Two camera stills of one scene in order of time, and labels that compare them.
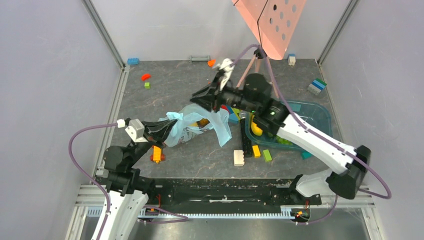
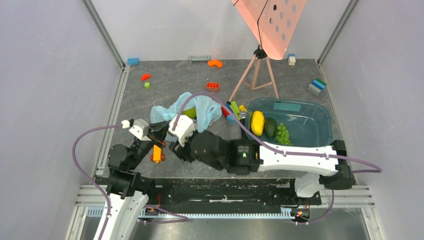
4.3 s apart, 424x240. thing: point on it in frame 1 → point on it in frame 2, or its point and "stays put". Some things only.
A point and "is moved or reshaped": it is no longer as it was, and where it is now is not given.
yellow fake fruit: (255, 129) stays put
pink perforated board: (273, 21) stays put
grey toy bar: (199, 59) stays put
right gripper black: (217, 96) → (182, 149)
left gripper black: (155, 131) stays put
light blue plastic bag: (219, 123) is moved or reshaped
